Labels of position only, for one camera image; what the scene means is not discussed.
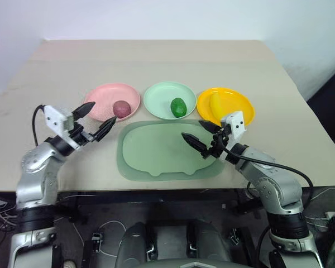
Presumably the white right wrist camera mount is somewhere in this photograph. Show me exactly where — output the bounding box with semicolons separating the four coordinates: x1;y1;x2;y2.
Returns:
219;110;247;162

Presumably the dark grey rounded shape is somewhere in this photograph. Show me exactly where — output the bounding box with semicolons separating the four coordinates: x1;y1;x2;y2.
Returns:
119;221;157;268
186;218;231;268

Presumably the black table frame bar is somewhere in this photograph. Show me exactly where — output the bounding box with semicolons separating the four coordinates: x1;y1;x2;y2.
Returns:
55;188;266;206

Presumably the purple round fruit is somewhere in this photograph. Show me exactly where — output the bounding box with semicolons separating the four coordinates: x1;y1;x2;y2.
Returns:
112;100;131;118

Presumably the pink plate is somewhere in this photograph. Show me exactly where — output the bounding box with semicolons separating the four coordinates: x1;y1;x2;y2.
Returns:
83;82;141;123

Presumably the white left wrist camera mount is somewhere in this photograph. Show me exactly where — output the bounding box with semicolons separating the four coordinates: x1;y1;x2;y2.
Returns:
42;104;83;152

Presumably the white floor cable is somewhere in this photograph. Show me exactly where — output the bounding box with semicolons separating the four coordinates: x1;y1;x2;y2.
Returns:
98;219;127;256

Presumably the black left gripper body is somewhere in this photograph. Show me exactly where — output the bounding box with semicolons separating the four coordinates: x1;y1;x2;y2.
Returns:
68;123;102;148

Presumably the light green plate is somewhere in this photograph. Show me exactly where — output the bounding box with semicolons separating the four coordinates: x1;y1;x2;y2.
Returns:
143;81;198;121

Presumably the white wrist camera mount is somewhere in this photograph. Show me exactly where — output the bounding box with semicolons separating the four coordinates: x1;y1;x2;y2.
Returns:
219;110;247;162
42;104;83;152

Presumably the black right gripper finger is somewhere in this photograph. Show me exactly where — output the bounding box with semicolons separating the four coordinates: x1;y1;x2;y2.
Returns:
198;119;223;134
181;133;209;157

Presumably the translucent green tray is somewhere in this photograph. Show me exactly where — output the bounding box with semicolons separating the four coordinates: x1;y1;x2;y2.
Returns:
116;119;227;183

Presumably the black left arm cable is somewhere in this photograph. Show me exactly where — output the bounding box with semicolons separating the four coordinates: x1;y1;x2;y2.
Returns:
31;104;47;146

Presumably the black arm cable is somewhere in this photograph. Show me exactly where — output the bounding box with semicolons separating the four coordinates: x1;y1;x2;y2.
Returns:
31;104;47;146
216;136;315;216

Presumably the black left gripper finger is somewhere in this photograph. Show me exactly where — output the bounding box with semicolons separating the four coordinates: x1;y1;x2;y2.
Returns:
94;116;118;142
71;101;97;121

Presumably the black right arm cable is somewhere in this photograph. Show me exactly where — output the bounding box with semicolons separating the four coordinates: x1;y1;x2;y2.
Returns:
216;136;315;216

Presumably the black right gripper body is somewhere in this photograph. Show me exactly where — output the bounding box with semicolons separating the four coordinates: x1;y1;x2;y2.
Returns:
202;126;233;163

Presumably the yellow plate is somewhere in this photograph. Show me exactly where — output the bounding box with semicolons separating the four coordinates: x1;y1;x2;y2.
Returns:
195;87;256;128

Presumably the yellow banana piece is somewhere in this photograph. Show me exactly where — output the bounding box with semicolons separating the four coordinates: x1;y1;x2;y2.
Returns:
209;94;231;119

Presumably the green oval fruit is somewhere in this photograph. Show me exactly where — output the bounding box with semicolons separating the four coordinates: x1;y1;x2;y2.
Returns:
170;97;188;118

